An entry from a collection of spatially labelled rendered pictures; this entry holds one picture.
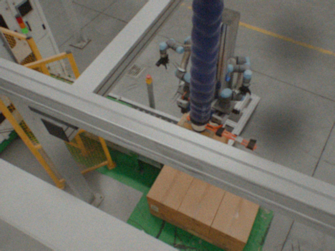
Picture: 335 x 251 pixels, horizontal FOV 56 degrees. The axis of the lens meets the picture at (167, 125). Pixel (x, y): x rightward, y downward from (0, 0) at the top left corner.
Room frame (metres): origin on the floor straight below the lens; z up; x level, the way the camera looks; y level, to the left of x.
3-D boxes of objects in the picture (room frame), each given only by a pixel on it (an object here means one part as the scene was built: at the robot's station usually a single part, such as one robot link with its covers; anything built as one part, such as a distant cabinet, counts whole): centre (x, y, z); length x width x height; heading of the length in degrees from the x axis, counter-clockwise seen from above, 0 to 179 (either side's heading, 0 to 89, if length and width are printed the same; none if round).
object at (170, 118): (3.11, 0.80, 0.50); 2.31 x 0.05 x 0.19; 60
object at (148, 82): (2.96, 0.20, 0.50); 0.07 x 0.07 x 1.00; 60
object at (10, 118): (2.12, 1.19, 1.05); 0.87 x 0.10 x 2.10; 112
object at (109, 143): (2.55, 1.13, 0.50); 2.31 x 0.05 x 0.19; 60
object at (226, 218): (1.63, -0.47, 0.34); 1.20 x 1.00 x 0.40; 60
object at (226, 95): (2.38, -0.71, 1.20); 0.13 x 0.12 x 0.14; 80
